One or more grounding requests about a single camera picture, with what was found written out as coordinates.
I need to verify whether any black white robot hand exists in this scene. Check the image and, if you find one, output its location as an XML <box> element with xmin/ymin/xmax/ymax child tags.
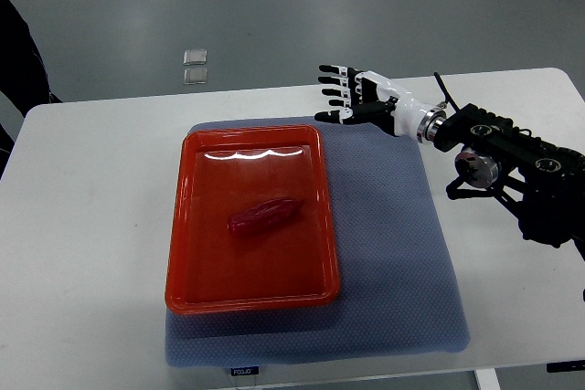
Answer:
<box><xmin>314</xmin><ymin>65</ymin><xmax>447</xmax><ymax>143</ymax></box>

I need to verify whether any red pepper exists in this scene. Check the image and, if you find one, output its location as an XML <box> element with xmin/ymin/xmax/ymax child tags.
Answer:
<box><xmin>228</xmin><ymin>198</ymin><xmax>304</xmax><ymax>237</ymax></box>

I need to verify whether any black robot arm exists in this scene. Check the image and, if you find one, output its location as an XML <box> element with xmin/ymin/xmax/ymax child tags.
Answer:
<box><xmin>431</xmin><ymin>104</ymin><xmax>584</xmax><ymax>252</ymax></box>

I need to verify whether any red plastic tray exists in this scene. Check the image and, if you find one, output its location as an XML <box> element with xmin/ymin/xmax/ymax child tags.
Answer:
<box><xmin>165</xmin><ymin>124</ymin><xmax>340</xmax><ymax>316</ymax></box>

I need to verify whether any upper silver floor plate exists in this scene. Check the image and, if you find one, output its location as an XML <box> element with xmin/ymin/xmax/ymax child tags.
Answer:
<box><xmin>183</xmin><ymin>48</ymin><xmax>207</xmax><ymax>66</ymax></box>

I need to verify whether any grey-blue foam mat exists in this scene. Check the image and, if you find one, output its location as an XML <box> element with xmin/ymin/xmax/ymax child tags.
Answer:
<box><xmin>165</xmin><ymin>123</ymin><xmax>470</xmax><ymax>367</ymax></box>

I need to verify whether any black table label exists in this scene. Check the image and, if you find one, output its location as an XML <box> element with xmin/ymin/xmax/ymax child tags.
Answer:
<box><xmin>230</xmin><ymin>365</ymin><xmax>260</xmax><ymax>377</ymax></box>

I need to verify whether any white table leg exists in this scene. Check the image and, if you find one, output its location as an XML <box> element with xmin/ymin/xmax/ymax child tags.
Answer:
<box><xmin>473</xmin><ymin>368</ymin><xmax>501</xmax><ymax>390</ymax></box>

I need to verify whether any black table control panel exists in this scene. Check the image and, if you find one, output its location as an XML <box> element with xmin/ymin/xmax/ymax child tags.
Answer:
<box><xmin>546</xmin><ymin>360</ymin><xmax>585</xmax><ymax>374</ymax></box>

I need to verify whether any dark clothed person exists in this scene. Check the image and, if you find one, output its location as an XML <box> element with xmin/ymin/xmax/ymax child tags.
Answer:
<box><xmin>0</xmin><ymin>0</ymin><xmax>63</xmax><ymax>181</ymax></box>

